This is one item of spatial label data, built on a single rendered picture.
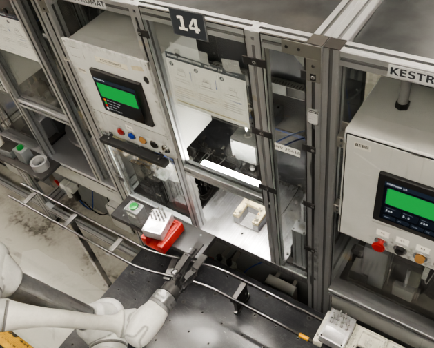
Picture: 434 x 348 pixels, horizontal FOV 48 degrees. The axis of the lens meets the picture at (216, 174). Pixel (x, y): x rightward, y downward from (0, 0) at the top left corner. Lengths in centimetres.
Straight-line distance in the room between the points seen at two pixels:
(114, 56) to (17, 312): 90
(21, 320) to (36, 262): 196
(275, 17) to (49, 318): 118
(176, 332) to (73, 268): 140
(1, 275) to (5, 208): 238
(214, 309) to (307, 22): 141
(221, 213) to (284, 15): 116
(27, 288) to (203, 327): 81
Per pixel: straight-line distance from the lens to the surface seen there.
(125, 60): 171
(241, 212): 220
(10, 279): 181
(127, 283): 246
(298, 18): 137
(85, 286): 339
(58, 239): 371
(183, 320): 230
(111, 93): 186
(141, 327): 177
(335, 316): 197
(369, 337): 202
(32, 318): 173
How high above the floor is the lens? 270
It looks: 47 degrees down
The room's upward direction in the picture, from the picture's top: 12 degrees counter-clockwise
